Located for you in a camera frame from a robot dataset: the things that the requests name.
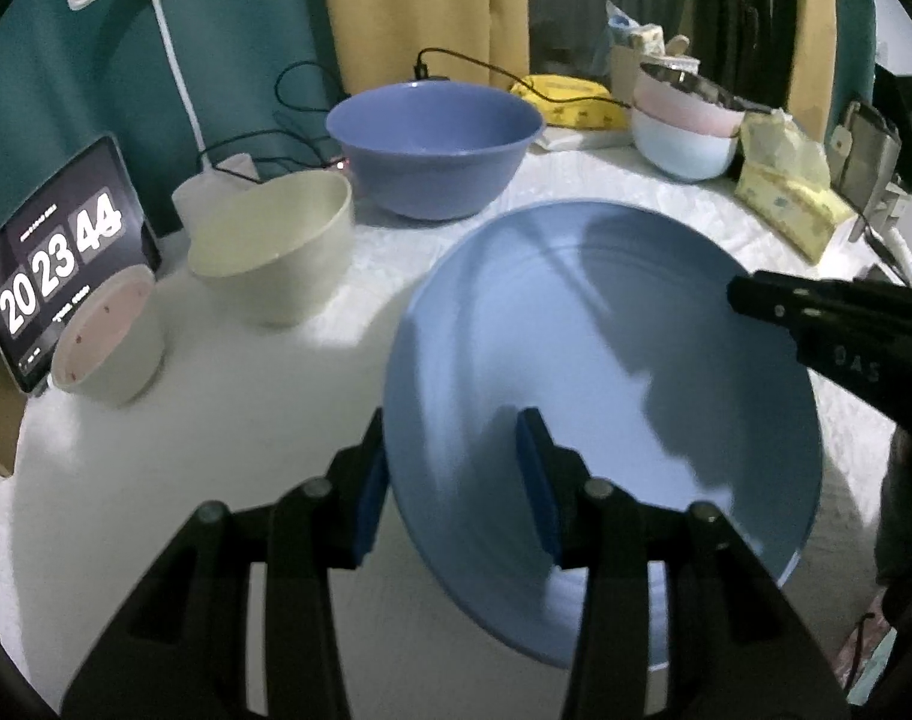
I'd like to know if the black lamp cable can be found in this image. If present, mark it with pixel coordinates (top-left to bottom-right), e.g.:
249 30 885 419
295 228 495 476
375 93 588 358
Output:
199 131 338 182

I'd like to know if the plain pink bowl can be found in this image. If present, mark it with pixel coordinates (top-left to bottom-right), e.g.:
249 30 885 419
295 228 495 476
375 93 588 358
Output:
634 75 746 137

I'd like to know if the small light blue bowl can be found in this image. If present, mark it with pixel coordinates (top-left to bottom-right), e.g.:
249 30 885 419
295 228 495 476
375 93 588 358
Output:
631 106 738 183

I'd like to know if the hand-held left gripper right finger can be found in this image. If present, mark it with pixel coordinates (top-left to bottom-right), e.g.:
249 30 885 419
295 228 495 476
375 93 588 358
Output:
516 406 851 720

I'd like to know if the tablet showing clock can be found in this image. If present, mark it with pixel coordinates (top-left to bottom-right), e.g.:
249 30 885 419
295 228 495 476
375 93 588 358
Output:
0 133 162 395

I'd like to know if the yellow tissue box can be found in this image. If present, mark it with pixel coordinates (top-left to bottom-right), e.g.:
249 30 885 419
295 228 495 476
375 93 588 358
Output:
732 163 858 265

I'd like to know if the yellow soft tissue pack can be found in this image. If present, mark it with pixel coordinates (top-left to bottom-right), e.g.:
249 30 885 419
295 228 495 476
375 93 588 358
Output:
737 109 832 188

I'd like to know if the pink spotted bowl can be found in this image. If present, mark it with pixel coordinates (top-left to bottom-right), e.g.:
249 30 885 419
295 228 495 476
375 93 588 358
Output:
49 265 166 407

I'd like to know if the teal curtain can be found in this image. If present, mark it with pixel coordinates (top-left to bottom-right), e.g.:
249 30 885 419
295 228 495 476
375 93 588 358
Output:
831 0 877 113
0 0 337 241

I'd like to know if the black looped cable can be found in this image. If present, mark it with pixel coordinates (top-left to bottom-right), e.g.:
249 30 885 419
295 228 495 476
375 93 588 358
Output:
274 60 352 166

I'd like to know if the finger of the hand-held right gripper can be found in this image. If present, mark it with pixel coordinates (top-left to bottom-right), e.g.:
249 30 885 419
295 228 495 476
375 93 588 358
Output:
727 270 912 331

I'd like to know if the white tablecloth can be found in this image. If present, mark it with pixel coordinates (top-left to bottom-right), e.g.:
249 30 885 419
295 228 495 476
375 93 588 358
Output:
0 142 907 720

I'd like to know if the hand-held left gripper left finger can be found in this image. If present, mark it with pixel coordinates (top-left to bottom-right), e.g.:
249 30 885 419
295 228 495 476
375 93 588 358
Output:
62 409 391 720

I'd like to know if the yellow curtain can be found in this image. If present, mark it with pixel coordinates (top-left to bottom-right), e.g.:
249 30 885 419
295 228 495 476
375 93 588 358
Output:
315 0 532 102
790 0 839 143

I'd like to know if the blue and white bag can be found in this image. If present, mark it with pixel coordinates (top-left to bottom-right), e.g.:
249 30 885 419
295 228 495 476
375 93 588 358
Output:
604 4 663 53

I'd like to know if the yellow printed packet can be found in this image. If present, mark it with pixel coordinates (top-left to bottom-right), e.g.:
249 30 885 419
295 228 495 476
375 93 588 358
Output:
510 74 631 130

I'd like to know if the large light blue bowl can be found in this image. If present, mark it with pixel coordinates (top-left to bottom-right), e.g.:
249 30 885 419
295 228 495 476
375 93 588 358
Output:
383 199 824 672

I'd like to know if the black phone charging cable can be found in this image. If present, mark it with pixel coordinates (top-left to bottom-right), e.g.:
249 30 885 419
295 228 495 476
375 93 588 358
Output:
415 47 911 290

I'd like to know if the cream bowl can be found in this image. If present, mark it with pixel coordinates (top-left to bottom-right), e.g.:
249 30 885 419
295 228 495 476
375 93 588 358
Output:
187 169 354 327

